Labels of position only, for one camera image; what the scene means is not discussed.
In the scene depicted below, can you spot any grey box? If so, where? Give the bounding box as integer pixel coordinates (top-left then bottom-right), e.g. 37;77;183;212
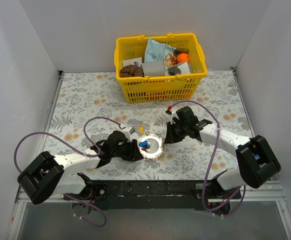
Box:
140;60;166;77

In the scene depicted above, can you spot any orange fruit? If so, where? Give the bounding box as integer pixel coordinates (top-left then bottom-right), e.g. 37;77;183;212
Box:
176;52;190;64

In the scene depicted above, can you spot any black-capped key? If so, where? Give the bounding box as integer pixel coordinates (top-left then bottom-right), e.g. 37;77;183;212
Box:
141;144;151;153

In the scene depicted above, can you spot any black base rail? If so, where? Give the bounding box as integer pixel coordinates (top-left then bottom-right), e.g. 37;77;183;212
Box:
63;179;245;211

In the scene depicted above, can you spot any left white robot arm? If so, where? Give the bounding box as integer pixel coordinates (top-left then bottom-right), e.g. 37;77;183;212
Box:
17;130;143;205

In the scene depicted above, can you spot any white packet with black item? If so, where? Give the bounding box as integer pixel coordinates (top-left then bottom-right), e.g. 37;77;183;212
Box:
165;61;192;76

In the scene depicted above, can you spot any white box in basket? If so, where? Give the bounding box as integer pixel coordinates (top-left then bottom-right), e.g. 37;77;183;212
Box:
122;57;143;68

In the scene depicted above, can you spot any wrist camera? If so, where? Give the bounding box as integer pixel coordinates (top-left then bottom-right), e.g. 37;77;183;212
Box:
121;126;135;142
165;105;179;125

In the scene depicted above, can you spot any light blue snack bag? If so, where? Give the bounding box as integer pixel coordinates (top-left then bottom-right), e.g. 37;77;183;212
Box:
144;38;176;63

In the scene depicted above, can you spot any yellow-capped key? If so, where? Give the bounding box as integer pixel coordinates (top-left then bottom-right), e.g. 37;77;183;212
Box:
139;125;144;134

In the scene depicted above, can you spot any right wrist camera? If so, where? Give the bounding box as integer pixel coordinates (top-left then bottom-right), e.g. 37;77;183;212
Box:
165;105;179;125

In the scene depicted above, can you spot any floral patterned table mat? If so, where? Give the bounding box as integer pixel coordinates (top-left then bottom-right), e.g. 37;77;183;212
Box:
44;70;254;180

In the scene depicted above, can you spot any yellow plastic basket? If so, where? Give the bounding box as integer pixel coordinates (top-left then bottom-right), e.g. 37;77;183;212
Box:
114;33;208;103

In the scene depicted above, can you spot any clear wrapped pastry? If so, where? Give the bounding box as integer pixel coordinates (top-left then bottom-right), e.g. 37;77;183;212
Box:
163;53;177;68

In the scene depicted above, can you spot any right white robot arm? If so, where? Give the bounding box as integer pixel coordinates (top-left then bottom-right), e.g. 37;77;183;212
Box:
164;106;281;199

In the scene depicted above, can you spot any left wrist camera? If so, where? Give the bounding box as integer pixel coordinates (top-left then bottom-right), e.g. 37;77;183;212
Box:
121;126;135;142

